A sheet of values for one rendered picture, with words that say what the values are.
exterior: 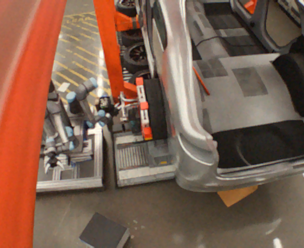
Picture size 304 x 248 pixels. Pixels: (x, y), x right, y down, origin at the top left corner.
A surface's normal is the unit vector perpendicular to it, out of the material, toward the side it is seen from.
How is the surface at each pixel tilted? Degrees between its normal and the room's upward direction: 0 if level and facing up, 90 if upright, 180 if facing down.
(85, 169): 0
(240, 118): 19
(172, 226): 0
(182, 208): 0
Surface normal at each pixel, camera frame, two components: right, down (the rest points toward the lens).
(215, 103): 0.02, -0.30
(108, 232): -0.04, -0.63
